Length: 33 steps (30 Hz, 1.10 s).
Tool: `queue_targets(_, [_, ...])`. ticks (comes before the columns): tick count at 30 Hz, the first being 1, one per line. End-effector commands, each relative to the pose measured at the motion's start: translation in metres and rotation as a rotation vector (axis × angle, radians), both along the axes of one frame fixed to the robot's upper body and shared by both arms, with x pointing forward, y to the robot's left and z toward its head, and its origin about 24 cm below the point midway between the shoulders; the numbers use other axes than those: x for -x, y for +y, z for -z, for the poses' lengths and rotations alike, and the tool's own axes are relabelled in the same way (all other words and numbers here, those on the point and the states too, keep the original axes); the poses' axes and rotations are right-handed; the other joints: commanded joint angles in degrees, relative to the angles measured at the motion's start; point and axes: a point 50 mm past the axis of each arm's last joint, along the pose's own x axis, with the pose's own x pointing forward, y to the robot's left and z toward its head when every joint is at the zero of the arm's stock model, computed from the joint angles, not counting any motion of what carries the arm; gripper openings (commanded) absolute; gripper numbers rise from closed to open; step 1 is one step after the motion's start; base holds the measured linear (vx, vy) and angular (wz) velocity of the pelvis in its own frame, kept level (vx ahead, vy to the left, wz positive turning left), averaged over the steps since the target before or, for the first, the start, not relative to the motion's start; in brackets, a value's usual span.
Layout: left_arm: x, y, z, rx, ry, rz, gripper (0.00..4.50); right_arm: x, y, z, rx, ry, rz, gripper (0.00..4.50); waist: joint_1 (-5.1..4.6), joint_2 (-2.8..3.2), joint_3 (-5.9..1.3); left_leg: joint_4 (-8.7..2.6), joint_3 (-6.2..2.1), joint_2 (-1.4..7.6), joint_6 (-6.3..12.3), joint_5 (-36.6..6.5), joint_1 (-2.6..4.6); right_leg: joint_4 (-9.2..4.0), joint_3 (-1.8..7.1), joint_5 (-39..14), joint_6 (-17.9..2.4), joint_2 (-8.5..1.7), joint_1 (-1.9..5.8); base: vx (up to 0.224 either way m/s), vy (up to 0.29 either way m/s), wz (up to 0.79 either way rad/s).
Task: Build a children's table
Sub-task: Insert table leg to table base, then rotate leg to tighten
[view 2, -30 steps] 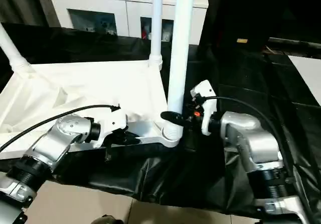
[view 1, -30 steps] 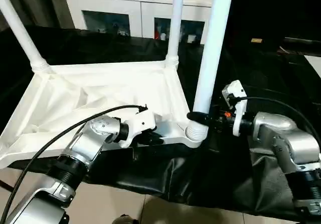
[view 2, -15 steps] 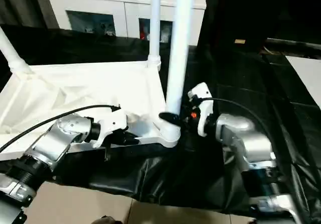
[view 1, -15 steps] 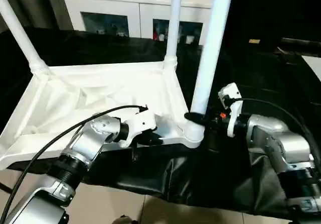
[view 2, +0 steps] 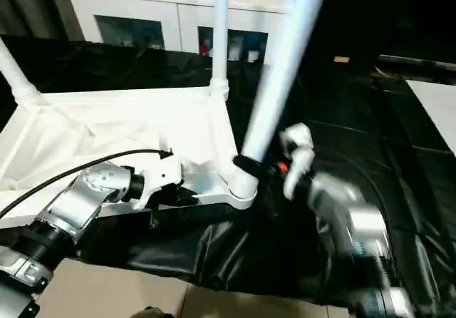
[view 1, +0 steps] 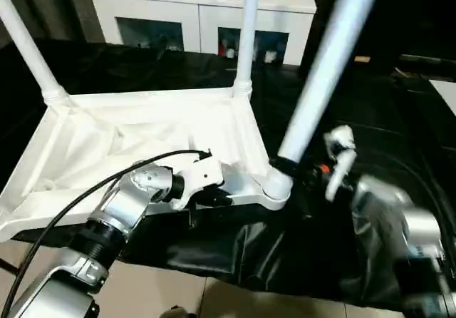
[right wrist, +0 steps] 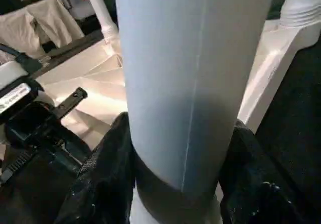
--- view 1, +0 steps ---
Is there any white plastic table top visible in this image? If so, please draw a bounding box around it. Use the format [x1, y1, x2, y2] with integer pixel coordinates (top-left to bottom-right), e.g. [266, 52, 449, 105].
[0, 86, 294, 243]

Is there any grey curtain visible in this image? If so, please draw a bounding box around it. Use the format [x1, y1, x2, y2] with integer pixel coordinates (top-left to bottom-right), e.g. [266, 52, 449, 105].
[0, 0, 108, 46]

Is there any black mat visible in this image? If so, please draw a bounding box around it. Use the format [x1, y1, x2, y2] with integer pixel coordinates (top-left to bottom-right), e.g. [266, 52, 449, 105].
[0, 39, 456, 312]

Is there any white board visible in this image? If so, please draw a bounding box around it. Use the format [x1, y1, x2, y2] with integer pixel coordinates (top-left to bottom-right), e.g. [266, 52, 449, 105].
[429, 78, 456, 116]

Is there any white plastic table leg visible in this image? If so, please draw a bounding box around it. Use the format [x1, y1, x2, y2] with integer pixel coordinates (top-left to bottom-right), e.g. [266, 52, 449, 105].
[261, 0, 386, 200]
[0, 0, 71, 107]
[233, 0, 263, 98]

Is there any white cabinet with glass doors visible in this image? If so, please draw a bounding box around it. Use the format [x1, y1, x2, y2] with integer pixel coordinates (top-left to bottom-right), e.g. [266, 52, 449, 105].
[88, 0, 318, 66]

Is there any black bar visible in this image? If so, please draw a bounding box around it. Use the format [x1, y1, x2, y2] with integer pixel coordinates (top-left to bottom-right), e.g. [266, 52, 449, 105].
[398, 53, 456, 66]

